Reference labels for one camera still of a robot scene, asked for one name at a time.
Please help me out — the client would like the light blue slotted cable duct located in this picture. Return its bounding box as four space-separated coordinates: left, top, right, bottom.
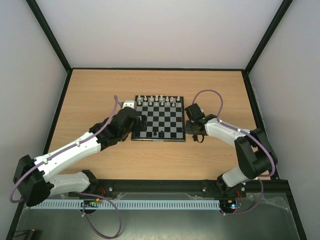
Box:
31 199 221 211

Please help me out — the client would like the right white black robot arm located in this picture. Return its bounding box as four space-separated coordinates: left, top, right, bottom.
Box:
185 103 278 196

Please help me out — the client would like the black king chess piece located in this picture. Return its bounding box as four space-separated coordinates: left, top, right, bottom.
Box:
159 131 165 138

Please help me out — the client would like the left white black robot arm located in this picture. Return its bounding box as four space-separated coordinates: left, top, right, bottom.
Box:
13 106 147 207

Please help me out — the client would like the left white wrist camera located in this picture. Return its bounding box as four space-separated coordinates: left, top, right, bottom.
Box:
121 100 137 110

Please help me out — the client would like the black aluminium mounting rail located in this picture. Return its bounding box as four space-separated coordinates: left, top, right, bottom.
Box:
68 179 247 198

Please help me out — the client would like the black enclosure frame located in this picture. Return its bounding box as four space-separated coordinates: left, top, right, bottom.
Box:
4 0 308 240

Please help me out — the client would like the black and grey chessboard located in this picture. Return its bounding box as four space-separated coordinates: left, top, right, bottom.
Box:
131 95 186 142

